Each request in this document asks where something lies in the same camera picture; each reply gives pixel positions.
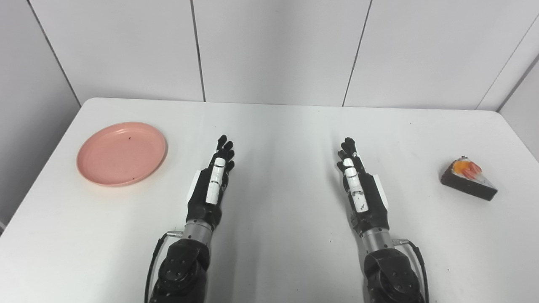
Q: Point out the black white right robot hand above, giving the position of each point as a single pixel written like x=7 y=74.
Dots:
x=374 y=206

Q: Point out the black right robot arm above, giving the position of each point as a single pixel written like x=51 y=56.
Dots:
x=389 y=273

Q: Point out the pink round plate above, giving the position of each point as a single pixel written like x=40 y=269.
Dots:
x=122 y=153

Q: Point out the orange toy food piece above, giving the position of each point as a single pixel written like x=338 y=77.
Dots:
x=467 y=183

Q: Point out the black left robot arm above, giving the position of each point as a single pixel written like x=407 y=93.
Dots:
x=181 y=269

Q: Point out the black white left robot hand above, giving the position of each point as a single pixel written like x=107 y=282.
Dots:
x=201 y=202

